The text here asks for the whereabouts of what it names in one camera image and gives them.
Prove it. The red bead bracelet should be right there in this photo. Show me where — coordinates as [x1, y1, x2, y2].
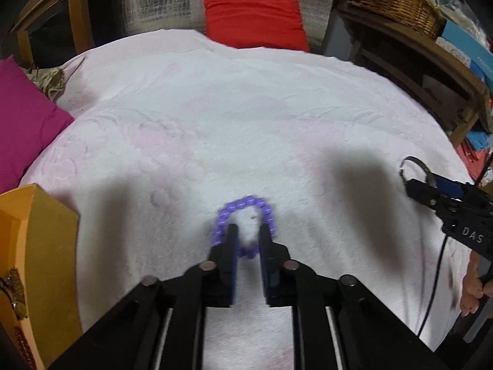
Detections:
[13, 326, 38, 369]

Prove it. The wooden cabinet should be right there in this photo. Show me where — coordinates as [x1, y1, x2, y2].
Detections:
[11, 0, 117, 69]

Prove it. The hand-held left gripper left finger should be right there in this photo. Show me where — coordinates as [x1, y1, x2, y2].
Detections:
[46, 224, 240, 370]

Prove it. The pink cushion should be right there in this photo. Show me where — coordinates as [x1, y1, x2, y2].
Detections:
[0, 55, 75, 194]

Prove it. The blue cardboard box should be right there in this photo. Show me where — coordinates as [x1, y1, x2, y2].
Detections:
[435, 21, 493, 84]

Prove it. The wooden side table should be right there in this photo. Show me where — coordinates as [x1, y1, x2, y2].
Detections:
[334, 0, 491, 148]

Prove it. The wicker basket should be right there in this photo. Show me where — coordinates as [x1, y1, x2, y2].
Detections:
[342, 0, 444, 41]

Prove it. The purple bead bracelet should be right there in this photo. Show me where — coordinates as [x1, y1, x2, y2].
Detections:
[210, 196, 279, 260]

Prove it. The silver foil insulation panel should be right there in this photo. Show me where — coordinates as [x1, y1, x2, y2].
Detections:
[121, 0, 342, 49]

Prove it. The beige hair claw clip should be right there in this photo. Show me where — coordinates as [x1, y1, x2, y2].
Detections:
[0, 269, 30, 321]

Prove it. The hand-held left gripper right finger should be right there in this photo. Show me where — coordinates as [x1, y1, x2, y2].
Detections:
[258, 224, 451, 370]

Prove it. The red cushion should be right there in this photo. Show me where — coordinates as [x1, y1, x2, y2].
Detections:
[201, 0, 311, 53]

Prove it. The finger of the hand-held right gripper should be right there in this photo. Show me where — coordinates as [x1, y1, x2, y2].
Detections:
[430, 163, 469, 188]
[405, 167, 451, 213]

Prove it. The orange cardboard box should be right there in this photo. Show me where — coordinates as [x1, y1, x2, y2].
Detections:
[0, 184, 84, 370]

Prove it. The black cable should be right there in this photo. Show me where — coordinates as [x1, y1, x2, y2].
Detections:
[418, 234, 450, 340]

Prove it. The person's right hand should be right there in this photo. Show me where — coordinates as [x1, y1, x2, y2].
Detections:
[460, 255, 493, 317]

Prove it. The patterned beige scarf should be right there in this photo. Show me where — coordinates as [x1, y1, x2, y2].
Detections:
[22, 67, 72, 103]

